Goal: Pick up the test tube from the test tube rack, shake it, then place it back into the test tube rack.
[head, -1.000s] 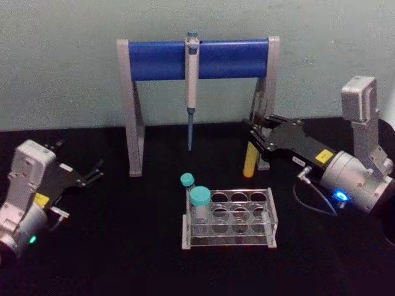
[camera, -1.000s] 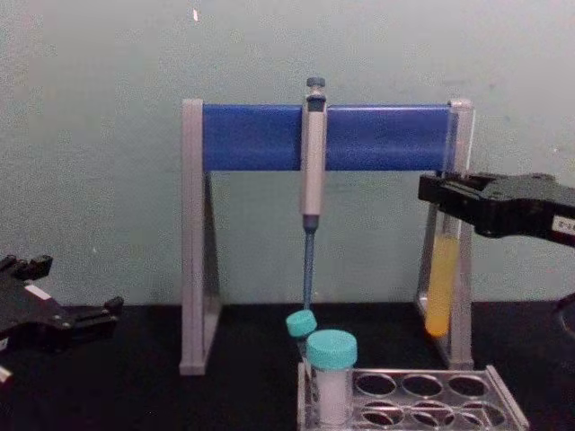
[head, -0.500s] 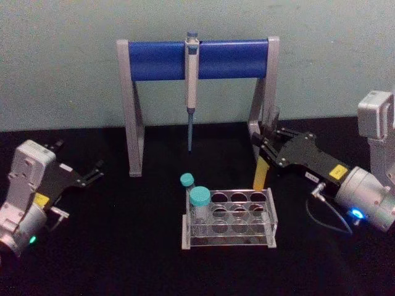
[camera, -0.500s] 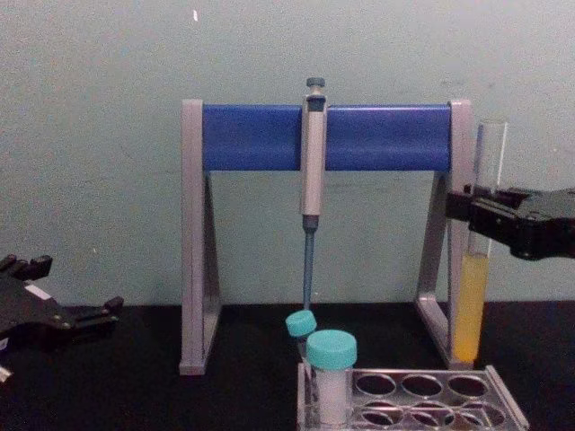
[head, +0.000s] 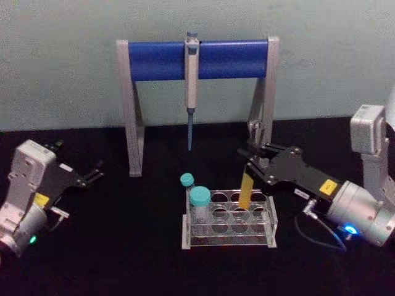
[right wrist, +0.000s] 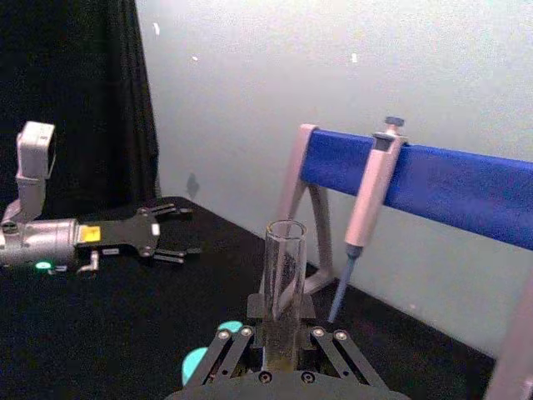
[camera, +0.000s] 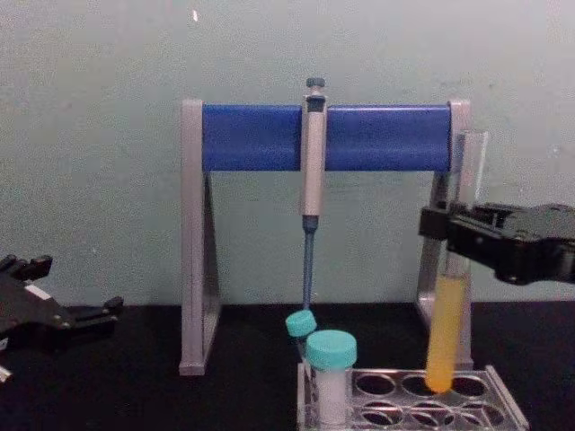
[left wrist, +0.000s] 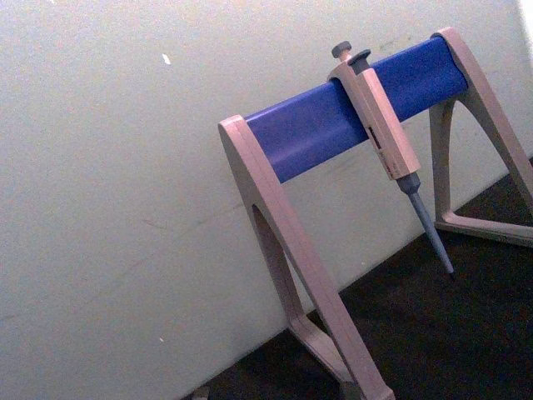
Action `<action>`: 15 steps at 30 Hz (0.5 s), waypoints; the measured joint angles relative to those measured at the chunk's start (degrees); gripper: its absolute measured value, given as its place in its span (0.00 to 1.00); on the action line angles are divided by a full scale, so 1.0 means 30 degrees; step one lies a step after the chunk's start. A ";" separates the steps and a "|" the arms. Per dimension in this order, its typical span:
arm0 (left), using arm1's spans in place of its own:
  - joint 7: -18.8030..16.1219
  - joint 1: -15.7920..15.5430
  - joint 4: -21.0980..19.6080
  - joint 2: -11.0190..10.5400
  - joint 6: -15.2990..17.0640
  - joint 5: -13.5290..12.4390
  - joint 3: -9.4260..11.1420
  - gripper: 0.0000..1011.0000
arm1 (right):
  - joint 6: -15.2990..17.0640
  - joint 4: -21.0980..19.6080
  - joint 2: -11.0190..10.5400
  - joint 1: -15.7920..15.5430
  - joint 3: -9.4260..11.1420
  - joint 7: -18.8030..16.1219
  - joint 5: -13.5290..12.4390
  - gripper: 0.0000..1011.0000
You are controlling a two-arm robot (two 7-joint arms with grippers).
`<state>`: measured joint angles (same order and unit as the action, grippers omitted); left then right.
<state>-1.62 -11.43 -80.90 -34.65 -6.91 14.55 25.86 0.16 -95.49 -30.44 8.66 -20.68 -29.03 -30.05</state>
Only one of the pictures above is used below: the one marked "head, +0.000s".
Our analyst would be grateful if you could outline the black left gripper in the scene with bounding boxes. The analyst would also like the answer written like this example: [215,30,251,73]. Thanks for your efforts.
[33,160,106,212]

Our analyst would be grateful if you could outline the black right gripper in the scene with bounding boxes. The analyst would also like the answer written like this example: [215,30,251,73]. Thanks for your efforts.
[237,143,342,205]

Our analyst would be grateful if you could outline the yellow tube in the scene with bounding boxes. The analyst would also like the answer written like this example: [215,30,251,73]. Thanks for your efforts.
[238,171,255,209]

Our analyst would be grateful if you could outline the wide tube with teal cap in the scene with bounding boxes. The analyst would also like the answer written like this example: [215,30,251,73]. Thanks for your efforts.
[188,185,213,229]

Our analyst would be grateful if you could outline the clear plastic tube rack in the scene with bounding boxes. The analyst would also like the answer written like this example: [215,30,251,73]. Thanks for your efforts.
[181,188,279,250]

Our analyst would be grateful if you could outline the slim tube with teal cap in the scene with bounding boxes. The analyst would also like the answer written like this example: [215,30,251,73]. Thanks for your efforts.
[180,173,196,198]

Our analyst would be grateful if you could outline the black table cloth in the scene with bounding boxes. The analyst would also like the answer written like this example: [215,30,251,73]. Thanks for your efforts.
[0,116,395,296]

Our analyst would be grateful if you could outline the grey pipette with blue tip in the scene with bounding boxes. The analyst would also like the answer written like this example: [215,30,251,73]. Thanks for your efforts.
[184,30,202,152]

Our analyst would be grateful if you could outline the grey stand with blue bar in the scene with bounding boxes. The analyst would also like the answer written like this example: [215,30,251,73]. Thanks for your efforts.
[116,36,280,178]

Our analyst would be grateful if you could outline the left gripper dark cable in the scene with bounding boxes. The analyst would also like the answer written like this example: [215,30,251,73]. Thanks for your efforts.
[48,205,71,232]

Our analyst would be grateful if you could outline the gripper dark cable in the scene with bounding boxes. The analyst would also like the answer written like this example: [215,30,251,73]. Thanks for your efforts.
[294,199,350,251]
[48,205,71,232]

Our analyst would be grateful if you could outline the right gripper dark cable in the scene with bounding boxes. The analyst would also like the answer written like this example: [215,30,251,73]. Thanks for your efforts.
[294,199,350,251]

